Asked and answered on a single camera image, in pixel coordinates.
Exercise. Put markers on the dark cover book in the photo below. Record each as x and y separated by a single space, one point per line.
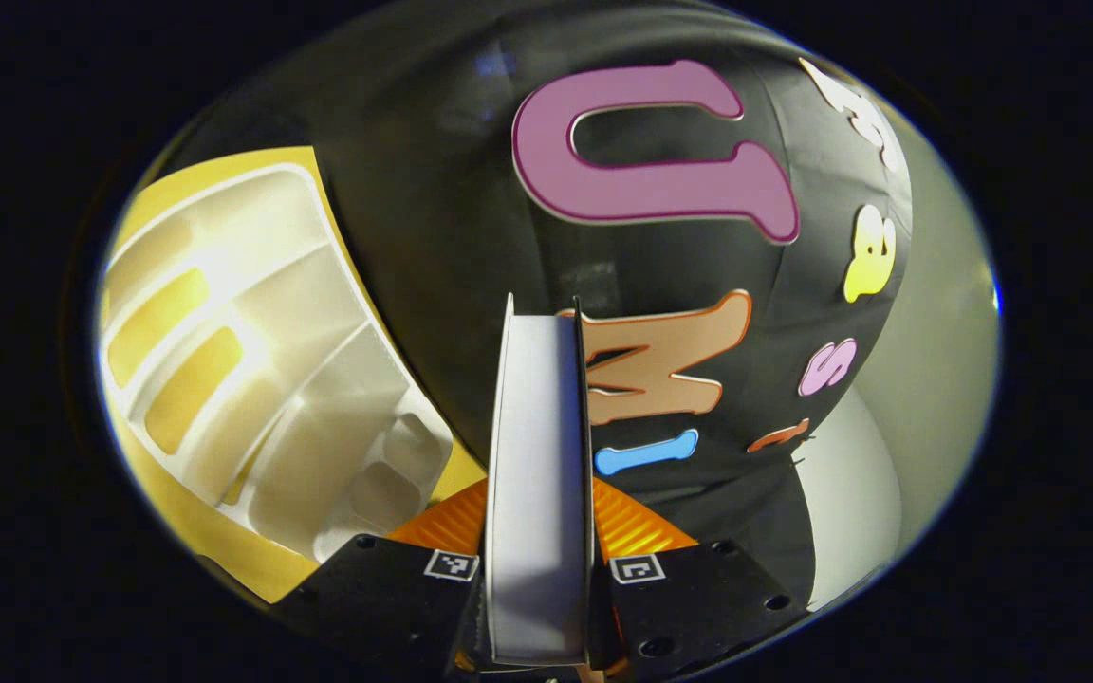
537 474

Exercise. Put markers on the white plastic bookshelf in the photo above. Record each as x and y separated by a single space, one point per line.
300 379

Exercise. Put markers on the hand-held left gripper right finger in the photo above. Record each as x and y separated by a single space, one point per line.
689 607

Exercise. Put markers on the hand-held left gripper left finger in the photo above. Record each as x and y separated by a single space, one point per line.
385 598

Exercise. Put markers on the black backdrop cloth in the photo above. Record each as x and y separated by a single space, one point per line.
433 237

